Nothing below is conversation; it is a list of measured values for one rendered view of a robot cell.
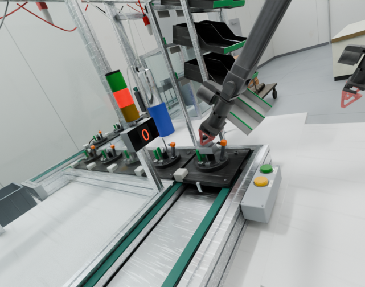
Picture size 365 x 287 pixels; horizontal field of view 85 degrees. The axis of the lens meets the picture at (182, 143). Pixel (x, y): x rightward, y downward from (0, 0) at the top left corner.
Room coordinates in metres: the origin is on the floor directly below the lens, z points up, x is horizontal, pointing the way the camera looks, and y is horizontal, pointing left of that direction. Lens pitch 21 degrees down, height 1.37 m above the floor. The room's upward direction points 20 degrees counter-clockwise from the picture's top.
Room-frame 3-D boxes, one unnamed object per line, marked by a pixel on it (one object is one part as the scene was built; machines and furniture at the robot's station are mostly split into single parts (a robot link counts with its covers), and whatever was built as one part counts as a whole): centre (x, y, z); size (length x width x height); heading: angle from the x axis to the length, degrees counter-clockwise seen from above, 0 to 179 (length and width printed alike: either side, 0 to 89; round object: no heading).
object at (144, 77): (1.70, 0.10, 1.32); 0.14 x 0.14 x 0.38
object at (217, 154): (0.72, -0.09, 0.98); 0.14 x 0.14 x 0.02
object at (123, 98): (0.66, 0.12, 1.34); 0.05 x 0.05 x 0.05
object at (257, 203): (0.51, -0.19, 0.93); 0.21 x 0.07 x 0.06; 138
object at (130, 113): (0.66, 0.12, 1.29); 0.05 x 0.05 x 0.05
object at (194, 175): (0.72, -0.09, 0.96); 0.24 x 0.24 x 0.02; 48
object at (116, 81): (0.66, 0.12, 1.39); 0.05 x 0.05 x 0.05
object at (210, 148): (0.72, -0.08, 1.06); 0.08 x 0.04 x 0.07; 48
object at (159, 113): (1.70, 0.10, 1.00); 0.16 x 0.16 x 0.27
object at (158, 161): (0.89, 0.10, 1.01); 0.24 x 0.24 x 0.13; 48
